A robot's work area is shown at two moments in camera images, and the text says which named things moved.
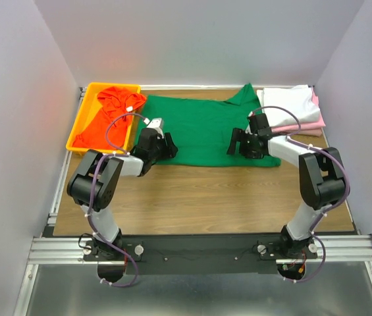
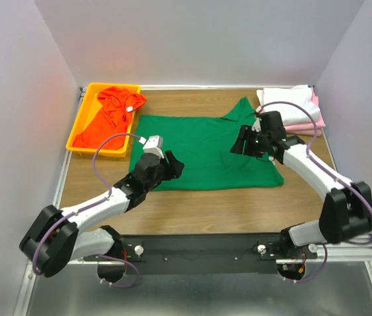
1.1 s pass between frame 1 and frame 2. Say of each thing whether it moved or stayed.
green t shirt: moved
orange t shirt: stayed
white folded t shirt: stayed
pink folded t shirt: stayed
